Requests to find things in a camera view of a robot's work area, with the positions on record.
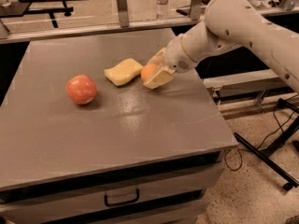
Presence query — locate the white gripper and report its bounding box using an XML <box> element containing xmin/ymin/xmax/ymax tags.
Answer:
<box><xmin>143</xmin><ymin>35</ymin><xmax>197</xmax><ymax>90</ymax></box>

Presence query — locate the orange fruit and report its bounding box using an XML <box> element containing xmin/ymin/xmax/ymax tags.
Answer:
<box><xmin>141</xmin><ymin>63</ymin><xmax>158</xmax><ymax>82</ymax></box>

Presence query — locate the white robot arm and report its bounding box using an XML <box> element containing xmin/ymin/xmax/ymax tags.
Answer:
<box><xmin>144</xmin><ymin>0</ymin><xmax>299</xmax><ymax>92</ymax></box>

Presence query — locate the yellow sponge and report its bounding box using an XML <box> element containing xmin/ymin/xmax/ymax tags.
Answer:
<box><xmin>104</xmin><ymin>58</ymin><xmax>143</xmax><ymax>87</ymax></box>

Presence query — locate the clear plastic water bottle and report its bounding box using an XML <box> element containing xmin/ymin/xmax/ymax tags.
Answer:
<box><xmin>156</xmin><ymin>0</ymin><xmax>169</xmax><ymax>21</ymax></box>

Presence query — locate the red apple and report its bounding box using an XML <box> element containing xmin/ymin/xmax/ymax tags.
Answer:
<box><xmin>65</xmin><ymin>75</ymin><xmax>97</xmax><ymax>105</ymax></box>

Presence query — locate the black floor stand base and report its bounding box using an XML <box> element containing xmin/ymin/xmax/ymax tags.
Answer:
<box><xmin>234</xmin><ymin>96</ymin><xmax>299</xmax><ymax>191</ymax></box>

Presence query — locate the black floor cable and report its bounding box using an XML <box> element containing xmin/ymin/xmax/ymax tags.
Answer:
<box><xmin>223</xmin><ymin>93</ymin><xmax>299</xmax><ymax>173</ymax></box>

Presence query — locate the black drawer handle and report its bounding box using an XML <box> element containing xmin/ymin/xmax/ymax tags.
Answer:
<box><xmin>104</xmin><ymin>188</ymin><xmax>140</xmax><ymax>207</ymax></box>

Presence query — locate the metal rail frame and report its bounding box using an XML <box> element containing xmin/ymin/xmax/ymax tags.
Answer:
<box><xmin>0</xmin><ymin>0</ymin><xmax>299</xmax><ymax>46</ymax></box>

